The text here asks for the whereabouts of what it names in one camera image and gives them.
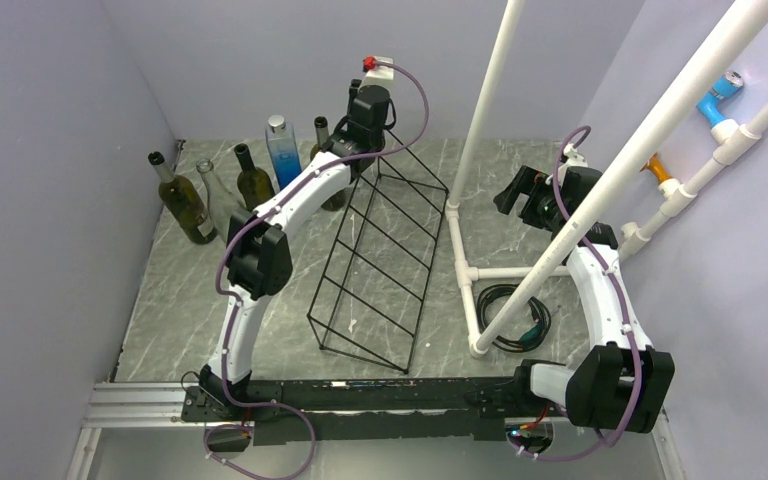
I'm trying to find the dark labelled wine bottle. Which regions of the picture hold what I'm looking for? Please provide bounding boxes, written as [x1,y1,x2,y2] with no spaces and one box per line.
[310,116,347,212]

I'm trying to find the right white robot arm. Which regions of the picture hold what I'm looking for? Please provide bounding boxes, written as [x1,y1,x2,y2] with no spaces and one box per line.
[494,166,675,433]

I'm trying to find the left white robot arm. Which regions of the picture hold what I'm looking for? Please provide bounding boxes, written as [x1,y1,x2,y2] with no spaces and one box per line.
[198,84,391,420]

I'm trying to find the blue square glass bottle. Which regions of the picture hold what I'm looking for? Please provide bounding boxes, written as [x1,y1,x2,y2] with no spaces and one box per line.
[265,115,302,190]

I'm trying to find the dark green wine bottle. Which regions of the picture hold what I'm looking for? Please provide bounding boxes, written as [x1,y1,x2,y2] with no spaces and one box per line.
[233,143,275,211]

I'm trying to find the clear empty glass bottle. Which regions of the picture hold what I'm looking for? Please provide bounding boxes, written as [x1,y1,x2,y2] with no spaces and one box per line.
[196,158,244,242]

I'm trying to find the green wine bottle far left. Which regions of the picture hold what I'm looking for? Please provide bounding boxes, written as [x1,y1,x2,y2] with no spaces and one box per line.
[147,151,218,245]

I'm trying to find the orange pipe fitting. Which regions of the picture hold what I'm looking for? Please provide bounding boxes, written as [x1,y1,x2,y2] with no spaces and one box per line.
[641,152,672,184]

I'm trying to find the blue pipe fitting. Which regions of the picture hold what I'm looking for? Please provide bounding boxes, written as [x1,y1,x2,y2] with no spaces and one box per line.
[696,70,744,127]

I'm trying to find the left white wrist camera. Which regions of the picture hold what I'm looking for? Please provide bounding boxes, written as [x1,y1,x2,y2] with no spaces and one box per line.
[361,56,395,89]

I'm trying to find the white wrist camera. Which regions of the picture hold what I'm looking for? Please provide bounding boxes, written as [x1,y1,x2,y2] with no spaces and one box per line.
[561,145,588,168]
[361,56,395,89]

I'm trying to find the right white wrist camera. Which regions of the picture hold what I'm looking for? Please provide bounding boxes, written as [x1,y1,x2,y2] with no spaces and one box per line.
[561,145,588,168]

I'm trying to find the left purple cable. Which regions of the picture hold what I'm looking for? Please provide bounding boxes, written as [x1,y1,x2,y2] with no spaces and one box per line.
[202,60,430,480]

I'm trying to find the purple cable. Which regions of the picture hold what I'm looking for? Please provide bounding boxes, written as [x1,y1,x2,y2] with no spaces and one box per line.
[505,125,644,464]
[202,60,430,480]

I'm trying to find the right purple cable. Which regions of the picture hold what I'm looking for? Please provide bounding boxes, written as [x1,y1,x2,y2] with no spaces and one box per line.
[505,125,644,464]

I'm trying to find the black coiled cable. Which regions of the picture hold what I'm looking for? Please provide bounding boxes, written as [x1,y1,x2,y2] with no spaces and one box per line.
[475,284,553,354]

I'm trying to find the black wire wine rack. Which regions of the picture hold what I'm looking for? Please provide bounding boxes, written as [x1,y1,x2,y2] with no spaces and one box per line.
[307,148,449,374]

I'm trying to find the white PVC pipe frame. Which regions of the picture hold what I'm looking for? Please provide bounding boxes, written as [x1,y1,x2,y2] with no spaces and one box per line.
[446,1,768,358]

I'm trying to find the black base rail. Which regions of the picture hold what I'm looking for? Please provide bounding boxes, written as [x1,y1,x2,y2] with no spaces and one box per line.
[181,377,548,446]

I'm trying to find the aluminium frame rail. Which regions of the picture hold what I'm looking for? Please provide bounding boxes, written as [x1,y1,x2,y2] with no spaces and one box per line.
[65,382,185,479]

